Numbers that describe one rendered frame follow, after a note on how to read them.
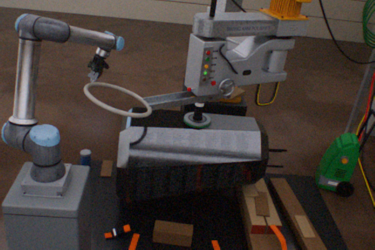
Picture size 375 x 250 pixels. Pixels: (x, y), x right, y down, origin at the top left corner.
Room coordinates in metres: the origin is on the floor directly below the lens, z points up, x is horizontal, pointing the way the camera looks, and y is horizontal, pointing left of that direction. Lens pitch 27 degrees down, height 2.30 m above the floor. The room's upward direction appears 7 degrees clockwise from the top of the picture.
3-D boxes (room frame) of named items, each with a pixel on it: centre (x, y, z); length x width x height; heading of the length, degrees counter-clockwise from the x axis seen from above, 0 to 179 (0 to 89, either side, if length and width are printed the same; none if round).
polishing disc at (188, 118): (2.69, -0.07, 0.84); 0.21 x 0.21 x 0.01
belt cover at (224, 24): (2.87, -0.37, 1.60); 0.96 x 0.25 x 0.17; 121
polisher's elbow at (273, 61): (3.03, -0.63, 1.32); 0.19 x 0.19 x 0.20
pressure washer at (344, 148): (3.21, -1.55, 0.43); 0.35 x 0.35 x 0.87; 80
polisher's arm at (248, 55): (2.88, -0.41, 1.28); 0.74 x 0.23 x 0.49; 121
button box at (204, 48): (2.56, -0.07, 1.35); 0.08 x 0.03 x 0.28; 121
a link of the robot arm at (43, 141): (1.69, 0.76, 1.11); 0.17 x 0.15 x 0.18; 68
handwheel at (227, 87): (2.65, -0.23, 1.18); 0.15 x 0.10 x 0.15; 121
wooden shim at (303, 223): (2.43, -1.08, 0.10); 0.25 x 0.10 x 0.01; 9
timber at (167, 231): (2.20, 0.01, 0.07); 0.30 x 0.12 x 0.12; 89
